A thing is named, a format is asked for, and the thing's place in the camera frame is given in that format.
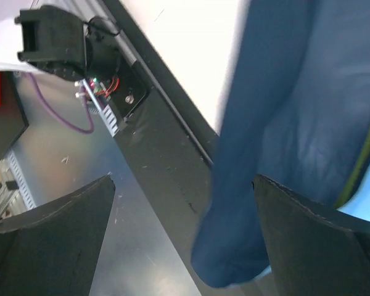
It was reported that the left white cable duct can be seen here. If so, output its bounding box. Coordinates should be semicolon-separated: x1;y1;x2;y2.
82;79;119;138

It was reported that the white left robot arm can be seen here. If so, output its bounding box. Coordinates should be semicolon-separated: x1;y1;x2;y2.
0;1;121;81

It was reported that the blue wrapping paper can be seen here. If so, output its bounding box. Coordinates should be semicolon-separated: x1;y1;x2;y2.
191;1;370;288

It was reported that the orange and pink flower bouquet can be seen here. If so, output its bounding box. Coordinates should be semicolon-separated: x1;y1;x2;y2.
334;128;370;208

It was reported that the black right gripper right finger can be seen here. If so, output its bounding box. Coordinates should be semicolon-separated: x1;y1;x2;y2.
253;175;370;295

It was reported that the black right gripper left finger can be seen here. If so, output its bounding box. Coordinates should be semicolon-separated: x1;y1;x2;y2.
0;175;115;295

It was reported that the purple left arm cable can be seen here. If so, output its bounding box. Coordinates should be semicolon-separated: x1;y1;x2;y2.
29;72;95;135

